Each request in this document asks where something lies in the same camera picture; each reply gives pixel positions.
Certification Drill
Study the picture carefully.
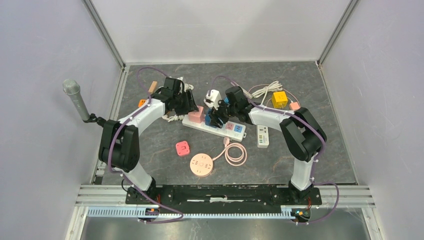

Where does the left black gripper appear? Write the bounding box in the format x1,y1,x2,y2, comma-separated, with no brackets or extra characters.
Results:
173,89,199,117

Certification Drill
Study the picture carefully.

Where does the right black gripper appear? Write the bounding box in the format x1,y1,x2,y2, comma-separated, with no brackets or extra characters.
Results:
207,98,238,129

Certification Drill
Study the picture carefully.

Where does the long white power strip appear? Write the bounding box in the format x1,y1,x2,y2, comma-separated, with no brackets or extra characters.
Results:
182,114,246,142

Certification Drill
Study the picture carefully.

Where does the blue cube adapter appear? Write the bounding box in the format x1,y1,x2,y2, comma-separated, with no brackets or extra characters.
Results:
204,111,220,128

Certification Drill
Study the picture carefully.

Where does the pink white plug adapter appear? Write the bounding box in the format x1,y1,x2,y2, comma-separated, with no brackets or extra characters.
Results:
188,105,205,124

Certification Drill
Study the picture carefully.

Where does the yellow cube adapter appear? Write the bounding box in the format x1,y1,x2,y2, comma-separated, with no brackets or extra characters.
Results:
271,91,289,109

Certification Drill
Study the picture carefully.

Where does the pink folding extension socket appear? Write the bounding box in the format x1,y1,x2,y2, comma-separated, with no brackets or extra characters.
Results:
175,140,190,157

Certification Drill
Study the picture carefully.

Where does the round pink socket base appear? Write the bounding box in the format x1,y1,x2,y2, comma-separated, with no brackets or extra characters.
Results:
189,153,214,178

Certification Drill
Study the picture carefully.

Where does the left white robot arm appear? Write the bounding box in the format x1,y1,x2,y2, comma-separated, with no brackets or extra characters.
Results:
98,77,199,204

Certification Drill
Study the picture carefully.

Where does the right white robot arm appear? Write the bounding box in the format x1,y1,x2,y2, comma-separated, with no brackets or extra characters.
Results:
204,86,327,204

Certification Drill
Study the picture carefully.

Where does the white plug under orange strip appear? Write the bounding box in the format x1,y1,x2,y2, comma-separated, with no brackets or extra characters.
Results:
161,114,185,123

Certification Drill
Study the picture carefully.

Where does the small brown wooden block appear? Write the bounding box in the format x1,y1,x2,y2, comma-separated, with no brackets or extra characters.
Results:
148,81,158,94

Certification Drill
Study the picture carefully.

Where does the orange power strip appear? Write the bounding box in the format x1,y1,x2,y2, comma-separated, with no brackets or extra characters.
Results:
138,99,147,108

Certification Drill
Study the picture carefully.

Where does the small white power strip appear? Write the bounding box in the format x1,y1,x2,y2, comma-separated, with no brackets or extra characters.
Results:
256,125,270,149

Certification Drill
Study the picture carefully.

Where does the pink square charger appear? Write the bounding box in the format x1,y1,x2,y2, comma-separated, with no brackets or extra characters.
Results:
289,101,301,111

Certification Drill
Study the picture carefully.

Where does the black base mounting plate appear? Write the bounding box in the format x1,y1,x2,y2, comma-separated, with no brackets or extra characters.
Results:
125,184,323,216

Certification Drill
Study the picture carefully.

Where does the silver microphone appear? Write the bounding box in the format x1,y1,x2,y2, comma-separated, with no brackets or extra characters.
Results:
62,79,90,122

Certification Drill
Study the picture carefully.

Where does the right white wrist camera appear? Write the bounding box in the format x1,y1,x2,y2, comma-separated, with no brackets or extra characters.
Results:
203,89,222,110

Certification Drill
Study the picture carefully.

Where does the pink coiled cable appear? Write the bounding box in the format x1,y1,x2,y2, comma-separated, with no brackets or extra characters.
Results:
211,136,249,167

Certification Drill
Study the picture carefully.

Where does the white bundled power cord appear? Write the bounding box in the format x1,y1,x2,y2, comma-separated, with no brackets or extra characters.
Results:
251,80,284,106

